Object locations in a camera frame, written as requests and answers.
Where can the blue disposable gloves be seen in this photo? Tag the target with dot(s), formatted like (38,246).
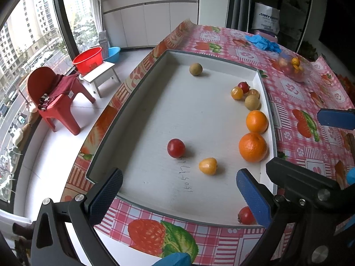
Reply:
(263,43)

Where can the blue plastic basin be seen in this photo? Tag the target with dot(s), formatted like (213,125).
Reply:
(113,54)

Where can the purple box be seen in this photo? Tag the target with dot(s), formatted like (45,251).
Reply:
(263,32)

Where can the small red fruit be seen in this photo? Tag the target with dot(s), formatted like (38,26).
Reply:
(244,86)
(246,215)

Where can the person's left hand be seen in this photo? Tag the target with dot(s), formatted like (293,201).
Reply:
(172,260)

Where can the red plastic basin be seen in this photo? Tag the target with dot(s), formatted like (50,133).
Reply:
(88,61)

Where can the clear glass bowl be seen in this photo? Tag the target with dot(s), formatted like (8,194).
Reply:
(303,73)

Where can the small brown longan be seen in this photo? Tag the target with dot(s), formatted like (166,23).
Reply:
(253,92)

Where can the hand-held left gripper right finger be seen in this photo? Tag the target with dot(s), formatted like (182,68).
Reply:
(253,196)

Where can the maroon cloth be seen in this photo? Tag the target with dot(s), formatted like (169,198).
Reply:
(65,84)

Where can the white printed bag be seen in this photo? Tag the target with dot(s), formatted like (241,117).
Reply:
(267,19)

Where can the small mandarin orange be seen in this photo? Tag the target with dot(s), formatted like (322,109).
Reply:
(295,61)

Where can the white tray with grey rim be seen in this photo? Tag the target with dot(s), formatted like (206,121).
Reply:
(166,102)

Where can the white stool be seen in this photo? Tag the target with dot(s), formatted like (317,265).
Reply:
(101,73)

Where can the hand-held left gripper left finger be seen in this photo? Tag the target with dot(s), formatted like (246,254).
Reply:
(106,196)

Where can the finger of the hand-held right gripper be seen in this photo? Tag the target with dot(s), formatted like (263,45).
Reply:
(335,118)
(299,180)

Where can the white cabinet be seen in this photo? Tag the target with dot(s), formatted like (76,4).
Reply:
(155,22)

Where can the black framed window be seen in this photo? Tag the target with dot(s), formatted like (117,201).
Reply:
(27,33)

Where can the grey curtain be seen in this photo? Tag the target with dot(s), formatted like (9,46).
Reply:
(240,2)

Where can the grey mesh board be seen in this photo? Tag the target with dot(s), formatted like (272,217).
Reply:
(103,40)

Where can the red tomato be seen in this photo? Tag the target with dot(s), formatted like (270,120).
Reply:
(176,147)

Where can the red plastic chair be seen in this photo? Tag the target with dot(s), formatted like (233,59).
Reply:
(63,113)

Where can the pink strawberry print tablecloth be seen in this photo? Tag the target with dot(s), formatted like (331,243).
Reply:
(288,88)

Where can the small yellow fruit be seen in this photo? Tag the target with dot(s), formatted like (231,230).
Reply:
(237,93)

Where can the yellow kumquat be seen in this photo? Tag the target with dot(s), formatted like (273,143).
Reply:
(208,166)

